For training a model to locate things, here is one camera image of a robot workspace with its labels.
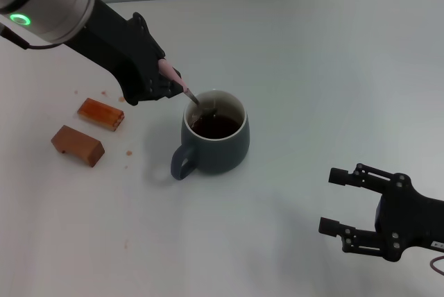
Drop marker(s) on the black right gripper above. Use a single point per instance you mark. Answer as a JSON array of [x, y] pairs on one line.
[[416, 220]]

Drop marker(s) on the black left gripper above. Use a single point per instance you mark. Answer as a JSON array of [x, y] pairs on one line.
[[114, 54]]

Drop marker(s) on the grey ceramic cup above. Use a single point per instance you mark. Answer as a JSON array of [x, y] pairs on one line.
[[218, 154]]

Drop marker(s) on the brown wooden spoon rest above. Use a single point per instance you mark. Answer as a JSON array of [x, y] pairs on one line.
[[79, 144]]

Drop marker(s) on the orange grooved wooden block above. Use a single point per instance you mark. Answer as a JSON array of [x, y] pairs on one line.
[[100, 113]]

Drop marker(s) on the dark coffee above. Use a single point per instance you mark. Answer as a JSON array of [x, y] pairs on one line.
[[222, 128]]

